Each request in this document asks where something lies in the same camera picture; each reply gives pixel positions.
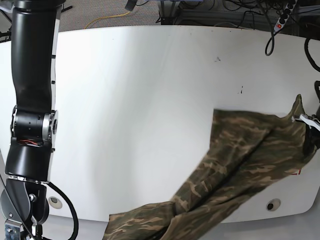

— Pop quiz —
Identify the camouflage T-shirt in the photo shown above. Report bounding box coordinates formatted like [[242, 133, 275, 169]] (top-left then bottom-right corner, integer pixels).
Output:
[[103, 95, 317, 240]]

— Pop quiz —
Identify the table cable grommet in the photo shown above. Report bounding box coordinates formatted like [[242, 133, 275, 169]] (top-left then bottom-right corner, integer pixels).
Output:
[[48, 196, 63, 210], [266, 198, 281, 212]]

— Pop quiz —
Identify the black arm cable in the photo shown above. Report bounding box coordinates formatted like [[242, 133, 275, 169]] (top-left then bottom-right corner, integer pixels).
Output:
[[259, 0, 320, 71], [47, 181, 80, 240]]

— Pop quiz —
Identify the yellow cable on floor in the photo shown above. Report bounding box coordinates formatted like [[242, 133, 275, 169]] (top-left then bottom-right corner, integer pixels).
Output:
[[84, 9, 131, 30]]

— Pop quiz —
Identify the white power strip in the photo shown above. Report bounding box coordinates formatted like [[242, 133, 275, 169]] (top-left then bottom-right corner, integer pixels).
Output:
[[273, 0, 298, 33]]

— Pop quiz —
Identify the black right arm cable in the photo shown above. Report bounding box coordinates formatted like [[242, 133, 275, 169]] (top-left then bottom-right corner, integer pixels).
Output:
[[47, 181, 80, 240]]

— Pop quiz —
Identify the right table cable grommet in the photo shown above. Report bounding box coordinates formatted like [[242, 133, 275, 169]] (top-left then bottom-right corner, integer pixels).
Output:
[[266, 198, 281, 212]]

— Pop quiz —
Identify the red tape rectangle marking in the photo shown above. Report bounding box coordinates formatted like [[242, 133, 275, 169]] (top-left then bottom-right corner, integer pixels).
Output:
[[291, 168, 302, 176]]

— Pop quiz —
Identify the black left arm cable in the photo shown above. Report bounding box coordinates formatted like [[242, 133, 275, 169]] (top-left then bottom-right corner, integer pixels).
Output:
[[259, 0, 320, 71]]

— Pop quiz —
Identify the left table cable grommet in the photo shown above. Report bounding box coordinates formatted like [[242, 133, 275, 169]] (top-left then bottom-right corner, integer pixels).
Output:
[[48, 196, 63, 210]]

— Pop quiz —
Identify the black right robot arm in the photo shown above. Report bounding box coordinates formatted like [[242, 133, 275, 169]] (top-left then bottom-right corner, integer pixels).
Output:
[[0, 0, 64, 240]]

